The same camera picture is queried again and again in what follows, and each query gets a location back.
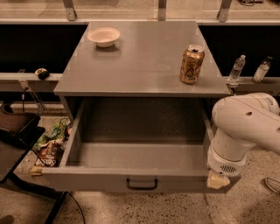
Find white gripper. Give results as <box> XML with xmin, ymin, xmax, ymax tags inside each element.
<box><xmin>206</xmin><ymin>128</ymin><xmax>255</xmax><ymax>189</ymax></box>

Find grey top drawer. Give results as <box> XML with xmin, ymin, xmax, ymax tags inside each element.
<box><xmin>43</xmin><ymin>97</ymin><xmax>214</xmax><ymax>193</ymax></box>

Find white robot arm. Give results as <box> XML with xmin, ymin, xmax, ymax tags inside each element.
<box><xmin>207</xmin><ymin>93</ymin><xmax>280</xmax><ymax>189</ymax></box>

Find grey drawer cabinet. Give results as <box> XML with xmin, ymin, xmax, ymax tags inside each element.
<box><xmin>54</xmin><ymin>21</ymin><xmax>229</xmax><ymax>118</ymax></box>

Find white shoe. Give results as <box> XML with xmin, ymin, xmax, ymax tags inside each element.
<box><xmin>264</xmin><ymin>178</ymin><xmax>280</xmax><ymax>193</ymax></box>

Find clear plastic water bottle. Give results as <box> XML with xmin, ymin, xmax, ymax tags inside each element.
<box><xmin>227</xmin><ymin>54</ymin><xmax>246</xmax><ymax>85</ymax></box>

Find gold soda can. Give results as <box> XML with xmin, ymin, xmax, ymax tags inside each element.
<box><xmin>180</xmin><ymin>45</ymin><xmax>205</xmax><ymax>85</ymax></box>

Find green snack bag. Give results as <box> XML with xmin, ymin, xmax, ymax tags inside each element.
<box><xmin>33</xmin><ymin>118</ymin><xmax>70</xmax><ymax>151</ymax></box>

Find white bowl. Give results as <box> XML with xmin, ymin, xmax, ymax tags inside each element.
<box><xmin>87</xmin><ymin>27</ymin><xmax>121</xmax><ymax>47</ymax></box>

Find black metal stand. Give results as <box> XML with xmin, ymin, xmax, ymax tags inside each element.
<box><xmin>0</xmin><ymin>101</ymin><xmax>69</xmax><ymax>224</ymax></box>

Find black yellow tape measure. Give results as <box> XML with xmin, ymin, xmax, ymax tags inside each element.
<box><xmin>35</xmin><ymin>68</ymin><xmax>50</xmax><ymax>80</ymax></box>

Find black floor cable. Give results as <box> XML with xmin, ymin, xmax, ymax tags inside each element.
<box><xmin>66</xmin><ymin>191</ymin><xmax>87</xmax><ymax>224</ymax></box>

